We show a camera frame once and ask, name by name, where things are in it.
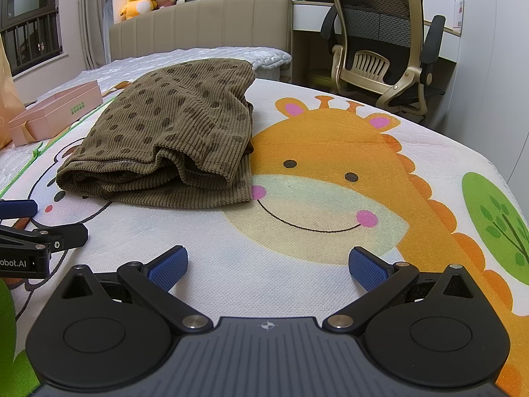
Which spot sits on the grey curtain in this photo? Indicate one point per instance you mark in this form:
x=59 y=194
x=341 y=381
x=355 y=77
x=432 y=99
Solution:
x=91 y=16

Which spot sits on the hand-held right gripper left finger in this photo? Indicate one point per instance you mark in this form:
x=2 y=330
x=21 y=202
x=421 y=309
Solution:
x=167 y=266

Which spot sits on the white desk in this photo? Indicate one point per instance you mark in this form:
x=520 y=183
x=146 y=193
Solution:
x=310 y=16

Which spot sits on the beige upholstered bed headboard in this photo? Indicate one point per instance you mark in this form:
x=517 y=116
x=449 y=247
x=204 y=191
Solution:
x=206 y=20

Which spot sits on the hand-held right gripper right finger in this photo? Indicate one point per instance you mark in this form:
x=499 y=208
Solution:
x=368 y=266

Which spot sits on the cartoon giraffe printed blanket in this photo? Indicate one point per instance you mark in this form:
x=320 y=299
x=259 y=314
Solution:
x=310 y=198

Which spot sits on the white wardrobe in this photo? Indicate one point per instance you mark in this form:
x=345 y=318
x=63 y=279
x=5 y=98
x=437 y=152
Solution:
x=496 y=70

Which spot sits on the yellow tote bag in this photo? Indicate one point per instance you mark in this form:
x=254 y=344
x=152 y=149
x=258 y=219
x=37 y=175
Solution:
x=6 y=103

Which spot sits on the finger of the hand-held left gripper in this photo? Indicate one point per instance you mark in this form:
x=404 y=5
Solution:
x=70 y=235
x=18 y=207

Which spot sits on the window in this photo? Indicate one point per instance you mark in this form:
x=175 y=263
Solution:
x=33 y=37

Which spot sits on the beige mesh office chair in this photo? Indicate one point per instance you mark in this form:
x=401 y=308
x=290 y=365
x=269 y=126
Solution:
x=376 y=12

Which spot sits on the yellow duck plush toy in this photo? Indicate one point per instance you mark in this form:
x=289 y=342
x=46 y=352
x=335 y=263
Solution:
x=138 y=2

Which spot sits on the pink gift box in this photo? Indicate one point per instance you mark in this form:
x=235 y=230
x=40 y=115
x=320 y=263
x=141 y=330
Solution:
x=53 y=109

